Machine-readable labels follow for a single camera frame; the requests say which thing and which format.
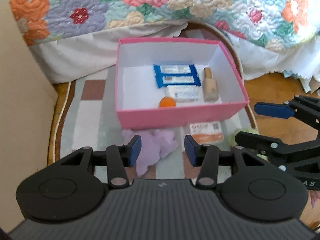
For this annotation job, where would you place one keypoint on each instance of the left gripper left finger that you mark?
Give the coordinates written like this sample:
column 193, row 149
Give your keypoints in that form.
column 115, row 159

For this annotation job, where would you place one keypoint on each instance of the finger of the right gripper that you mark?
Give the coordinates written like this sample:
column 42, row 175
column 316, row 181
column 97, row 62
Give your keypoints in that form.
column 278, row 152
column 303, row 108

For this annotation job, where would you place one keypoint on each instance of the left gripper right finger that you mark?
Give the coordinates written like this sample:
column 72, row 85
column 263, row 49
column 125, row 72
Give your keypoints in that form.
column 215, row 165

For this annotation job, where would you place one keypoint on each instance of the white tissue pack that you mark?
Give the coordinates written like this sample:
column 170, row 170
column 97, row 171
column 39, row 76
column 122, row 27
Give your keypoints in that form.
column 182, row 93

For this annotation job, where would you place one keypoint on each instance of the clear box orange label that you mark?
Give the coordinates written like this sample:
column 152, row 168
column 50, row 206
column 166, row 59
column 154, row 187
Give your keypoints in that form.
column 206, row 132

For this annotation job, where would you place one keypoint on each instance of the green yarn ball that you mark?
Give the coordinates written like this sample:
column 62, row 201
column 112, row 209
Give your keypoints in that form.
column 246, row 132

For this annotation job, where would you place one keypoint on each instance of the purple plush toy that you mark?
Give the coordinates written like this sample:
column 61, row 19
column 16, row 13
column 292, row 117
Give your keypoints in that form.
column 156, row 145

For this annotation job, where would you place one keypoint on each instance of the gold cap foundation bottle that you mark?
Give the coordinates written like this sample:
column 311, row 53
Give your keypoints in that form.
column 209, row 86

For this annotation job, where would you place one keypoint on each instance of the orange makeup sponge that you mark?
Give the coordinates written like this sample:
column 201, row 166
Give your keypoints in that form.
column 167, row 102

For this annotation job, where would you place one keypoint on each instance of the pink cardboard box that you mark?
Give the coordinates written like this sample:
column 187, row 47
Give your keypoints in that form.
column 137, row 95

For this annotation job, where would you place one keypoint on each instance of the blue wet wipes pack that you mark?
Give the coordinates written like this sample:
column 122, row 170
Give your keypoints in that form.
column 176, row 74

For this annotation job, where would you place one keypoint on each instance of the floral quilted bedspread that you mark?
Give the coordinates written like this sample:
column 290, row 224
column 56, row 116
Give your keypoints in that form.
column 271, row 24

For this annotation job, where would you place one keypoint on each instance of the beige cardboard box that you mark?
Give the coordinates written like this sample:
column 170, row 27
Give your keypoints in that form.
column 27, row 105

